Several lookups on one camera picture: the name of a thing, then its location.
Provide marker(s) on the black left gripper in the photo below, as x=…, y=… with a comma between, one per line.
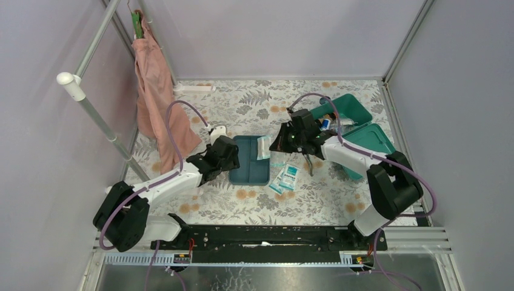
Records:
x=228, y=152

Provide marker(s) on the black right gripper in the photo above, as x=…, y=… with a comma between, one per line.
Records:
x=280, y=144

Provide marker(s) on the black handled scissors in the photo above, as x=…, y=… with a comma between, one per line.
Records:
x=308, y=164

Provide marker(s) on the teal medical gauze packet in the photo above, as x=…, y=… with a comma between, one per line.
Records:
x=289, y=177

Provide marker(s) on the dark teal divided tray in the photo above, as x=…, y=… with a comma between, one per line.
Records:
x=252, y=172

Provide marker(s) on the teal band-aid pack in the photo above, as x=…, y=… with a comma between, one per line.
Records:
x=263, y=143

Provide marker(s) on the brown orange-cap syrup bottle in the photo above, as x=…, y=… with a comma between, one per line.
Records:
x=330, y=116

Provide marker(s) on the white gauze pad bag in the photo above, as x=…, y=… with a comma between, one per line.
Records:
x=348, y=122

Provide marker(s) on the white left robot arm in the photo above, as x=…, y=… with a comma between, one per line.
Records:
x=124, y=218

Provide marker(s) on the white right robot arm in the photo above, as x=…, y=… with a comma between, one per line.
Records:
x=392, y=183

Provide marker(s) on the teal medicine kit box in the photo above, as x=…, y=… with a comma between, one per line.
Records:
x=366, y=133

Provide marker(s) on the floral table cloth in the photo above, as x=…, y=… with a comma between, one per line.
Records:
x=329, y=197

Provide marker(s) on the white rack foot rear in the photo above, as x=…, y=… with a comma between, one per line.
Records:
x=193, y=89

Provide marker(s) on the pink hanging cloth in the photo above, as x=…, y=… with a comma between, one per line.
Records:
x=155, y=91

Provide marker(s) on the green clothes hanger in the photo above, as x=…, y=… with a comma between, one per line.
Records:
x=136, y=23

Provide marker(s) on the white clothes rack pole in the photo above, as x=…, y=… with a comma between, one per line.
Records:
x=71, y=84

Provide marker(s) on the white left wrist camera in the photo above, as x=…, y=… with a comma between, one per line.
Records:
x=217, y=132

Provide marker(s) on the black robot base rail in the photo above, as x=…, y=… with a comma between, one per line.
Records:
x=269, y=244

